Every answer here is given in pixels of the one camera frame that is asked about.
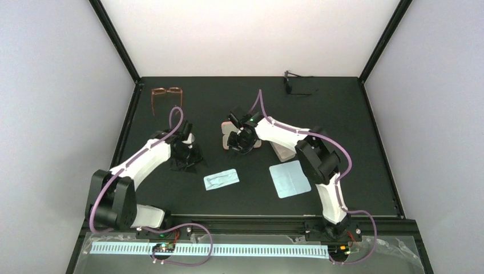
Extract pink glasses case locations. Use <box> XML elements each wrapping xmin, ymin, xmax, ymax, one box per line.
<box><xmin>221</xmin><ymin>121</ymin><xmax>261</xmax><ymax>154</ymax></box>

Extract light blue cloth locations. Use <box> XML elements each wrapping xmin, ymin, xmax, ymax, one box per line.
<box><xmin>269</xmin><ymin>160</ymin><xmax>312</xmax><ymax>199</ymax></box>
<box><xmin>203</xmin><ymin>169</ymin><xmax>240</xmax><ymax>191</ymax></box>

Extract grey glasses case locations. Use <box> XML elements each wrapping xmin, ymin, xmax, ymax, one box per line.
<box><xmin>269</xmin><ymin>141</ymin><xmax>296</xmax><ymax>162</ymax></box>

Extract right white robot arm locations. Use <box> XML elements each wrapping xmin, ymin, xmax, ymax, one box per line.
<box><xmin>227</xmin><ymin>108</ymin><xmax>350</xmax><ymax>240</ymax></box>

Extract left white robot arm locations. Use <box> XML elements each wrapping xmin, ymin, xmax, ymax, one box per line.
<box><xmin>86</xmin><ymin>120</ymin><xmax>203</xmax><ymax>233</ymax></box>

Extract brown translucent sunglasses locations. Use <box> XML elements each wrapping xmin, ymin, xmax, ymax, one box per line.
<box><xmin>151</xmin><ymin>87</ymin><xmax>184</xmax><ymax>116</ymax></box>

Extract black sunglasses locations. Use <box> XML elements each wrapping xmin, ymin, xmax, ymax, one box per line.
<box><xmin>283</xmin><ymin>70</ymin><xmax>320</xmax><ymax>96</ymax></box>

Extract left circuit board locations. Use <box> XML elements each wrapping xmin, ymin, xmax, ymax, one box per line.
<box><xmin>152</xmin><ymin>243</ymin><xmax>176</xmax><ymax>253</ymax></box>

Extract circuit board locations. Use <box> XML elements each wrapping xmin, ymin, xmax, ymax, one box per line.
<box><xmin>330</xmin><ymin>245</ymin><xmax>360</xmax><ymax>256</ymax></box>
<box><xmin>152</xmin><ymin>243</ymin><xmax>176</xmax><ymax>253</ymax></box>

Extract right circuit board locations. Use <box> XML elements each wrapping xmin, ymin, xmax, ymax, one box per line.
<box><xmin>330</xmin><ymin>245</ymin><xmax>360</xmax><ymax>256</ymax></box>

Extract clear plastic sheet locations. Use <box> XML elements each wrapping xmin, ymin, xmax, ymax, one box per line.
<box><xmin>72</xmin><ymin>232</ymin><xmax>424</xmax><ymax>273</ymax></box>

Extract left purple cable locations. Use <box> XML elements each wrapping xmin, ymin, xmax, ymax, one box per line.
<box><xmin>88</xmin><ymin>106</ymin><xmax>213</xmax><ymax>267</ymax></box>

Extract black aluminium frame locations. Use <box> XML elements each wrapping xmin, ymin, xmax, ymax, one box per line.
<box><xmin>90</xmin><ymin>1</ymin><xmax>433</xmax><ymax>273</ymax></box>

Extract white slotted cable duct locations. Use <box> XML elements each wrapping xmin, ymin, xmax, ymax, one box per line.
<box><xmin>87</xmin><ymin>242</ymin><xmax>329</xmax><ymax>259</ymax></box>

